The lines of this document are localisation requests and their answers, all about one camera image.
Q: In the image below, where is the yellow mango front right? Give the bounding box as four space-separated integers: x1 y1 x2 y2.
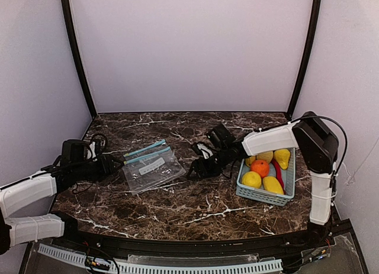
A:
262 176 284 195

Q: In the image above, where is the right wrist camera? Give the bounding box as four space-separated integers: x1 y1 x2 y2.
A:
198 124 236 159

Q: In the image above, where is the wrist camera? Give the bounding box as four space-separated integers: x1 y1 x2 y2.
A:
61 133 108 164
198 124 236 159

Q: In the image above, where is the black frame post right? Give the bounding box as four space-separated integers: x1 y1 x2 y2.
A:
285 0 322 120

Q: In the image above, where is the slotted grey cable duct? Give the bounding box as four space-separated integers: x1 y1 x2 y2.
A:
37 244 283 273

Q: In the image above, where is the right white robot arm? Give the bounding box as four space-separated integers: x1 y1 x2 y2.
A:
186 111 342 246

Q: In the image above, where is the orange fruit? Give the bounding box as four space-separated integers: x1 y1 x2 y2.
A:
250 160 270 178

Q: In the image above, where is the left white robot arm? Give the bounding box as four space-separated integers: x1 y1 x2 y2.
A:
1 154 124 254

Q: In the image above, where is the pale yellow potato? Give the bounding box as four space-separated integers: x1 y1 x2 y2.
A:
256 151 274 164

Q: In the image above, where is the black front table rail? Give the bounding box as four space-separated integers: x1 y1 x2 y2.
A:
52 218 326 259

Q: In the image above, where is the yellow fruit back left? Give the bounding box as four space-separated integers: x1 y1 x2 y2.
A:
245 156 256 167

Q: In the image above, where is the red chili pepper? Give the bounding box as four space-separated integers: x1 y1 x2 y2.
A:
271 159 286 195

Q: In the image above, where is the light blue plastic basket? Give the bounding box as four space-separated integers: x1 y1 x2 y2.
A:
236 148 296 206

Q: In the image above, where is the clear zip bag blue zipper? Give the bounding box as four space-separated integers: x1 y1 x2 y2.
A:
122 147 185 195

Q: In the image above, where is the round yellow lemon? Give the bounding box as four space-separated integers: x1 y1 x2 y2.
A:
241 171 262 189

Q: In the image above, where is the black frame post left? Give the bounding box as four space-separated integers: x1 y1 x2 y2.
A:
60 0 98 119

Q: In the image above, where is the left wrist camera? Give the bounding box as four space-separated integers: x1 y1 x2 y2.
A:
61 133 108 164

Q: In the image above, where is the black frame post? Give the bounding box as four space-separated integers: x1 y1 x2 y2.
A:
285 0 322 120
60 0 98 119

